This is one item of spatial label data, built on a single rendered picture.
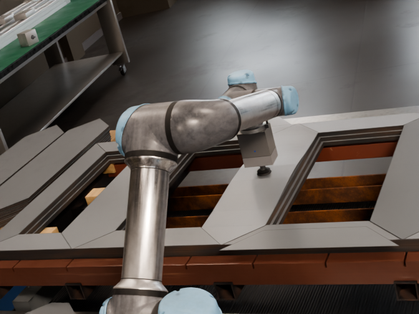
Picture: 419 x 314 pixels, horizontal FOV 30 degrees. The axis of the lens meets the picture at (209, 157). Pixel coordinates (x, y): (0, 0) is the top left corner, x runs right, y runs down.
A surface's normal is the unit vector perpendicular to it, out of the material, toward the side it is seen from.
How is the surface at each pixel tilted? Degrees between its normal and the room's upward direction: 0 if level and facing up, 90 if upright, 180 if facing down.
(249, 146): 90
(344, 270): 90
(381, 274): 90
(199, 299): 7
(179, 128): 72
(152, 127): 64
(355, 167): 0
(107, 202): 0
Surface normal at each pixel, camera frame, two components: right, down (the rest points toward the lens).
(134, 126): -0.51, -0.18
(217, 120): 0.54, -0.12
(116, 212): -0.25, -0.90
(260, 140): -0.30, 0.43
